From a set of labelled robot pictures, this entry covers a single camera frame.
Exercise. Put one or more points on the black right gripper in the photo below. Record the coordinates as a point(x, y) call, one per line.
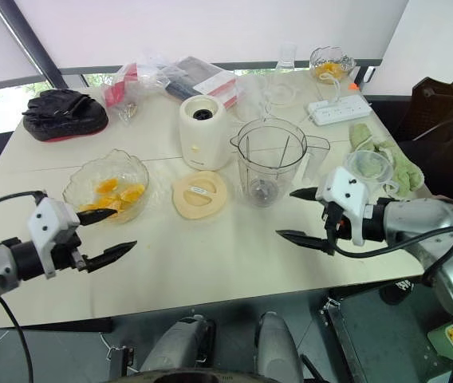
point(334, 221)

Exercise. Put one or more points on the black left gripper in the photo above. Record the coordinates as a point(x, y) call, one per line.
point(69, 255)

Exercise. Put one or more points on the clear blender jar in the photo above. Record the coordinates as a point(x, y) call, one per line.
point(266, 171)

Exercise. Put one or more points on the cream blender lid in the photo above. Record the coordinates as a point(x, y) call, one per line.
point(198, 195)

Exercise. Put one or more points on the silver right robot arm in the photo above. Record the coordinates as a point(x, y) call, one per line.
point(410, 219)

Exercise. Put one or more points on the wavy clear glass bowl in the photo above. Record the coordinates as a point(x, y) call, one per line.
point(79, 179)

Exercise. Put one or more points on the clear plastic cup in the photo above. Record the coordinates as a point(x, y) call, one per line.
point(366, 165)

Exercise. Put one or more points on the white power strip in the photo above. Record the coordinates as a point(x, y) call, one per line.
point(338, 109)

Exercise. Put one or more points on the black shoe with white print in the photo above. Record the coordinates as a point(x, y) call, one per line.
point(398, 291)

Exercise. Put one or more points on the small bag of metal parts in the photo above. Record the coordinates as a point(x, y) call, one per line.
point(128, 111)

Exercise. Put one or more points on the cream blender base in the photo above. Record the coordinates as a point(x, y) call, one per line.
point(204, 135)

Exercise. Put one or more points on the grey rounded robot leg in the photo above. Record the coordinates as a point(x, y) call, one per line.
point(278, 347)
point(178, 343)

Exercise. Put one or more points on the small orange object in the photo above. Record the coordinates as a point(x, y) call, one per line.
point(353, 85)

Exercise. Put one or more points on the red boxes in plastic bag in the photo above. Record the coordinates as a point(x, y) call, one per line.
point(116, 85)

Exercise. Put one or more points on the red white box pack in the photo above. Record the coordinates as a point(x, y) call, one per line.
point(220, 89)

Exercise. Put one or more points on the white power adapter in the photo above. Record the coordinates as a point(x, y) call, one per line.
point(366, 75)

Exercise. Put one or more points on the small glass bowl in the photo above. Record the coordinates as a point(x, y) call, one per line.
point(344, 61)

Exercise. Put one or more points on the clear glass beaker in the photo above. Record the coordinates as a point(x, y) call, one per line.
point(287, 56)

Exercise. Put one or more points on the black chair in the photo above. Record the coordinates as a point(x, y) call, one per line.
point(442, 119)

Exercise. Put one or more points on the dark grey packet in bag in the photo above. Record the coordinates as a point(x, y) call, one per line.
point(188, 76)

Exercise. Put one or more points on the green box of orange peels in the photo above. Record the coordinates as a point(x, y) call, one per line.
point(446, 343)

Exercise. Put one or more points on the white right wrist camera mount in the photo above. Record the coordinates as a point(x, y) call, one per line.
point(344, 191)

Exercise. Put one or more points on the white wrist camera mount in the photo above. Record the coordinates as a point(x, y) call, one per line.
point(344, 191)
point(49, 223)

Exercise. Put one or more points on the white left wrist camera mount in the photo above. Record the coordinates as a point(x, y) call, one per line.
point(49, 223)

